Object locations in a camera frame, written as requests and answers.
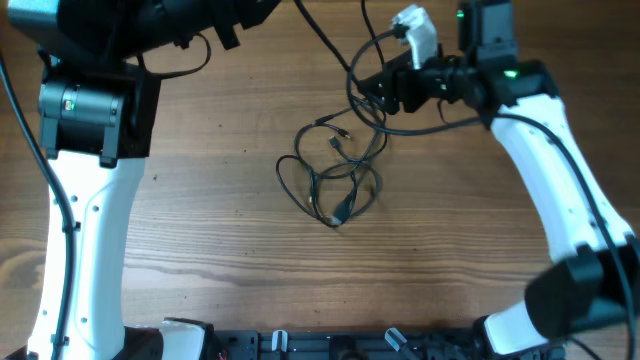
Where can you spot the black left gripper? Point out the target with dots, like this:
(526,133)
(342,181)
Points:
(225,14)

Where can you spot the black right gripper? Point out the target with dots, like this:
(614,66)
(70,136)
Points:
(395,76)

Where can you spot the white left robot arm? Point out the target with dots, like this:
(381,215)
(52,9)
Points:
(97,106)

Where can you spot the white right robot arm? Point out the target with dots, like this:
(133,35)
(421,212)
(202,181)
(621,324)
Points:
(594,278)

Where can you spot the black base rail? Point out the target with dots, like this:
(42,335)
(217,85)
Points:
(445,344)

